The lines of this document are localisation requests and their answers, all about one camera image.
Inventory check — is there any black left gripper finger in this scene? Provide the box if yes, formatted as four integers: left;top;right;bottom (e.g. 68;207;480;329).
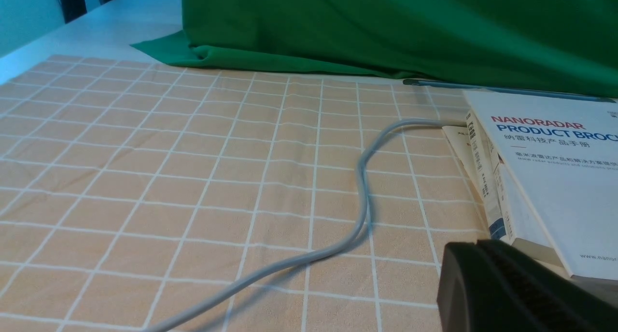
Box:
437;240;618;332

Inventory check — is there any bottom white magazine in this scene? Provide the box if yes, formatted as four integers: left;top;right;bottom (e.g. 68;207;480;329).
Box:
442;125;481;195

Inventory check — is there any white Nanoradar product brochure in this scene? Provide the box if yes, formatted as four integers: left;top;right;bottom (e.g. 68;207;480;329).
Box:
464;91;618;281

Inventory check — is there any green backdrop cloth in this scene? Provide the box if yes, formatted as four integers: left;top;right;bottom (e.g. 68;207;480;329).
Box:
133;0;618;97

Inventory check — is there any beige checked tablecloth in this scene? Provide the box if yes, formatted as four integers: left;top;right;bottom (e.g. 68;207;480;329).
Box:
0;55;487;332

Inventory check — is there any grey power cable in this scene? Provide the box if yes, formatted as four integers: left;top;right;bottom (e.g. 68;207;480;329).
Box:
145;119;454;332

